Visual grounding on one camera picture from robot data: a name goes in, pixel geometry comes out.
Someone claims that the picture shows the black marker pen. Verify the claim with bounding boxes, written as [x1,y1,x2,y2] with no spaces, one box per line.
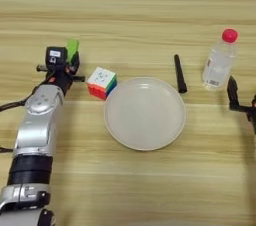
[173,53,189,94]

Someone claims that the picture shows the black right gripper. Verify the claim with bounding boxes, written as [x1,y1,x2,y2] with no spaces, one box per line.
[226,75,256,135]

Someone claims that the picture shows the clear bottle red cap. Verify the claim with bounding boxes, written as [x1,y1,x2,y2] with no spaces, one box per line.
[201,28,240,92]

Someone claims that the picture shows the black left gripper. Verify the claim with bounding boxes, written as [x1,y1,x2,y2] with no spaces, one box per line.
[35,51,86,95]

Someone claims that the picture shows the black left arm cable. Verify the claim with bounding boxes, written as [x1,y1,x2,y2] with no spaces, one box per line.
[0,78,53,154]

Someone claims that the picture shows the multicolour puzzle cube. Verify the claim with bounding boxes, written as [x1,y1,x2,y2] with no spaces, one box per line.
[86,66,119,101]

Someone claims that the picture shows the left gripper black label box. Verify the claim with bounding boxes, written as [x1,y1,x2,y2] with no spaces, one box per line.
[45,46,69,69]

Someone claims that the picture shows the green rectangular block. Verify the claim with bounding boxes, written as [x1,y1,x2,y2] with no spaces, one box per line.
[65,38,81,64]

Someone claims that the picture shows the round beige plate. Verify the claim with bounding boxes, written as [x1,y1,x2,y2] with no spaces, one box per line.
[103,76,187,152]

